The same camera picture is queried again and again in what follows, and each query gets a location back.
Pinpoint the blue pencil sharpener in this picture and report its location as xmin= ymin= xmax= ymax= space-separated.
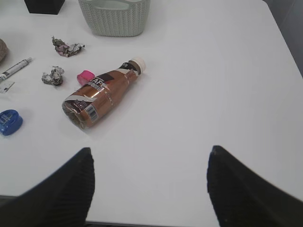
xmin=0 ymin=109 xmax=23 ymax=136

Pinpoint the clear plastic ruler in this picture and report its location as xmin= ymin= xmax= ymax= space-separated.
xmin=0 ymin=81 xmax=15 ymax=94

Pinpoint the paper ball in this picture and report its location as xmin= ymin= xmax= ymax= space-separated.
xmin=52 ymin=36 xmax=85 ymax=57
xmin=42 ymin=66 xmax=64 ymax=86

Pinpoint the light green woven basket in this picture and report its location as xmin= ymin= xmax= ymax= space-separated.
xmin=79 ymin=0 xmax=151 ymax=37

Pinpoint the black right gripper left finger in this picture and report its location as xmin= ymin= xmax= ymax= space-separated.
xmin=0 ymin=148 xmax=95 ymax=227

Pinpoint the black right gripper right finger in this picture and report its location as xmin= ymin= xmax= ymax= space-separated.
xmin=206 ymin=145 xmax=303 ymax=227

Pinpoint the black pen holder box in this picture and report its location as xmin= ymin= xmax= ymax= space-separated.
xmin=24 ymin=0 xmax=65 ymax=15

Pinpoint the pink pencil sharpener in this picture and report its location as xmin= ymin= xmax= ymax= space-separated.
xmin=77 ymin=70 xmax=95 ymax=86

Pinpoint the brown coffee bottle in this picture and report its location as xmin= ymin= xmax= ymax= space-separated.
xmin=62 ymin=57 xmax=146 ymax=129

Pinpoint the grey pen on ruler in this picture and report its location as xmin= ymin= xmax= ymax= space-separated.
xmin=0 ymin=58 xmax=33 ymax=82

